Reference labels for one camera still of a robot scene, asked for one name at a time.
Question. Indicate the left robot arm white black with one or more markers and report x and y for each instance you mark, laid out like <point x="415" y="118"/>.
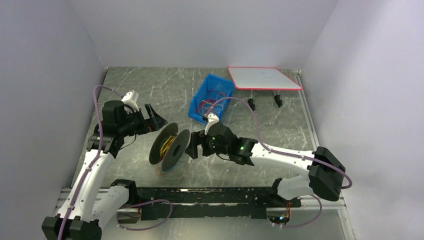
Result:
<point x="82" y="216"/>

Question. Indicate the black board foot right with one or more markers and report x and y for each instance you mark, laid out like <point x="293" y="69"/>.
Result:
<point x="278" y="100"/>

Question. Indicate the blue plastic bin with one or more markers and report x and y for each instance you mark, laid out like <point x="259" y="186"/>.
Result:
<point x="212" y="88"/>

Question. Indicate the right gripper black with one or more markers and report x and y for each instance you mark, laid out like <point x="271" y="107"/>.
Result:
<point x="199" y="144"/>

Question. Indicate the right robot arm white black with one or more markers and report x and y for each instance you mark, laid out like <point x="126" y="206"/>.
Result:
<point x="318" y="171"/>

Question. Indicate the white board red rim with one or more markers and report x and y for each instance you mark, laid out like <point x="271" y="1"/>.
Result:
<point x="261" y="78"/>

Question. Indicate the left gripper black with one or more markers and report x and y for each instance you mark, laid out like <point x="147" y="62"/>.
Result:
<point x="145" y="119"/>

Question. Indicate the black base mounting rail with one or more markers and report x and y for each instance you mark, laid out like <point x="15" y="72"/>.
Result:
<point x="212" y="202"/>

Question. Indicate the black board foot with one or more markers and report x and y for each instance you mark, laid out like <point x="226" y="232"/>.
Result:
<point x="278" y="100"/>
<point x="251" y="104"/>

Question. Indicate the black board foot left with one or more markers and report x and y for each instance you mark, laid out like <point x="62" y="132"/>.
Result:
<point x="251" y="104"/>

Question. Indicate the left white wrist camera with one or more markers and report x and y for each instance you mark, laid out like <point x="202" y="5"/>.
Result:
<point x="130" y="98"/>

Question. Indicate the grey perforated cable spool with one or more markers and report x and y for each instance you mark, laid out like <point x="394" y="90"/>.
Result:
<point x="169" y="146"/>

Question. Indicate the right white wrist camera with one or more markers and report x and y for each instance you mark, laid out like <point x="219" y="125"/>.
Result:
<point x="211" y="120"/>

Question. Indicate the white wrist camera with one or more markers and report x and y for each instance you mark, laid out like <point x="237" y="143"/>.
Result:
<point x="130" y="98"/>
<point x="211" y="120"/>

